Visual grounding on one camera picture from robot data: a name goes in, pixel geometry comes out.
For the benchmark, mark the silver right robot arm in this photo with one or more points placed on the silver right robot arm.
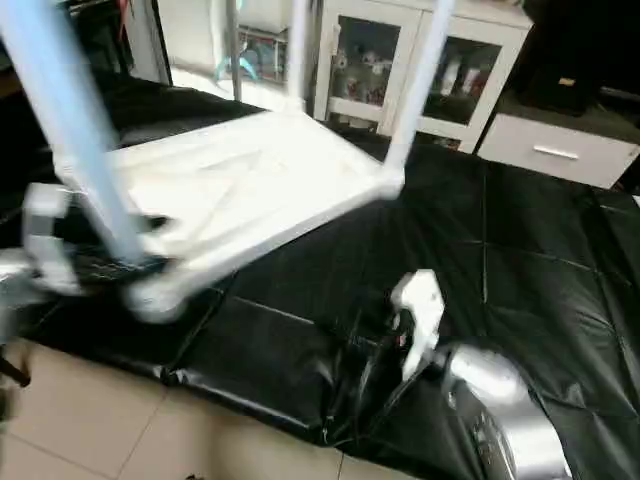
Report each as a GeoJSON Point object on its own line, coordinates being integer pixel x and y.
{"type": "Point", "coordinates": [500, 420]}

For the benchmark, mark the black metal stand leg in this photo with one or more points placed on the black metal stand leg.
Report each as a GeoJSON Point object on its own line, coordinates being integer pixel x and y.
{"type": "Point", "coordinates": [12, 372]}

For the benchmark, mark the black work mat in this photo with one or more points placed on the black work mat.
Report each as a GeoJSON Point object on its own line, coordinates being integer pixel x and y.
{"type": "Point", "coordinates": [500, 250]}

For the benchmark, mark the white plastic table top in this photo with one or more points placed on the white plastic table top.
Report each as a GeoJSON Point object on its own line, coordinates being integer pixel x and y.
{"type": "Point", "coordinates": [270, 170]}

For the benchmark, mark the white drawer unit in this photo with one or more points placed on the white drawer unit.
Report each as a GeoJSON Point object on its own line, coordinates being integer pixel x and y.
{"type": "Point", "coordinates": [560, 150]}

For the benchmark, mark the teal storage box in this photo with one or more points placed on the teal storage box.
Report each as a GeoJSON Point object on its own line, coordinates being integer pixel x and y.
{"type": "Point", "coordinates": [255, 55]}

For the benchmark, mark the white glass-door cabinet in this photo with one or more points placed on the white glass-door cabinet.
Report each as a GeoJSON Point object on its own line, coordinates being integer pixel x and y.
{"type": "Point", "coordinates": [365, 60]}

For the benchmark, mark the black box yellow label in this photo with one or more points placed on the black box yellow label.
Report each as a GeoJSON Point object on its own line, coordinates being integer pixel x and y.
{"type": "Point", "coordinates": [560, 60]}

